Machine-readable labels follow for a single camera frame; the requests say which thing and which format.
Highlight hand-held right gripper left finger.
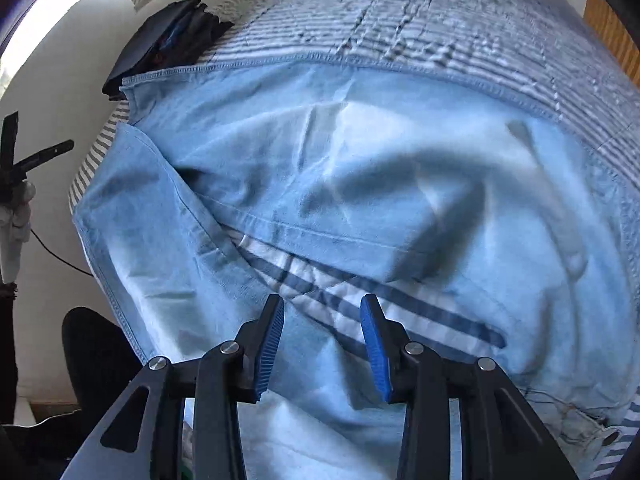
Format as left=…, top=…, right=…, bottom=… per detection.
left=62, top=294, right=286, bottom=480

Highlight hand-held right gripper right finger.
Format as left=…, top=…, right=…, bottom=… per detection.
left=360, top=294, right=581, bottom=480

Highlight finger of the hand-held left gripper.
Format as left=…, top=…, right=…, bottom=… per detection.
left=17, top=141, right=75, bottom=176

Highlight light blue jeans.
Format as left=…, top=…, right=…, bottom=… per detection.
left=72, top=52, right=640, bottom=480

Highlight pile of dark folded clothes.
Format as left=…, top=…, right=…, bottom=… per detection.
left=102, top=0, right=236, bottom=103

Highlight person's black trouser leg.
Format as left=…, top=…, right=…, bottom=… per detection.
left=62, top=307, right=146, bottom=411

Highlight blue white striped bed quilt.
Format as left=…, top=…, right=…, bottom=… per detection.
left=67, top=0, right=640, bottom=480

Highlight black cable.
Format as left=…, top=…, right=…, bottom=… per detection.
left=29, top=227, right=95, bottom=278

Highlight wooden slatted bed frame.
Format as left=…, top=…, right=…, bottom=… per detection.
left=582, top=0, right=640, bottom=91

